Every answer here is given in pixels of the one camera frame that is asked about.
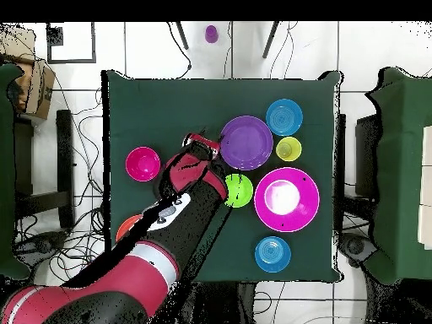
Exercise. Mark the purple bowl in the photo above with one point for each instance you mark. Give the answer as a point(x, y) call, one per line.
point(248, 141)

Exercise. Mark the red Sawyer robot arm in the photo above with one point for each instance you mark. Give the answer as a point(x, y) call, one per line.
point(135, 270)

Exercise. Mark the dark green table cloth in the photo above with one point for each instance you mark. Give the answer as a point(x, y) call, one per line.
point(168, 101)

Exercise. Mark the small pink-red bowl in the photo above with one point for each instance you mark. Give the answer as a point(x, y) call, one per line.
point(142, 164)

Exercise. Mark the small green bowl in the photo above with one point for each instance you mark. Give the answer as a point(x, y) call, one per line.
point(241, 192)

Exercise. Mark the translucent blue small bowl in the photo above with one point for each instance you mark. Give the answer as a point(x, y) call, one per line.
point(284, 117)
point(272, 254)

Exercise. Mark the translucent yellow cup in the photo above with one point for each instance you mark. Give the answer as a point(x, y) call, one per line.
point(288, 149)

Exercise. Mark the black tripod leg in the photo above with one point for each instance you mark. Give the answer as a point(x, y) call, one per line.
point(270, 39)
point(182, 35)

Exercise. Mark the purple cup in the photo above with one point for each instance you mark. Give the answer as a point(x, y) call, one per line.
point(211, 33)

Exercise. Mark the orange bowl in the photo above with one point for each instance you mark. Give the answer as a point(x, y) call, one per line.
point(126, 226)

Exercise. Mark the large pink bowl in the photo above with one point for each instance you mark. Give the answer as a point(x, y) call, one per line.
point(303, 216)

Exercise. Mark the cardboard box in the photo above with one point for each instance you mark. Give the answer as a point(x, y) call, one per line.
point(37, 87)

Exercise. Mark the green cloth covered table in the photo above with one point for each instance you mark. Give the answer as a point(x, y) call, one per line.
point(6, 168)
point(401, 175)

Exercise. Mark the black metal frame stand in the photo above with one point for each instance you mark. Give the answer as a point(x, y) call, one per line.
point(65, 162)

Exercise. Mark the black square floor frame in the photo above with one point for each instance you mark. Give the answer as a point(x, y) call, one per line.
point(71, 61)

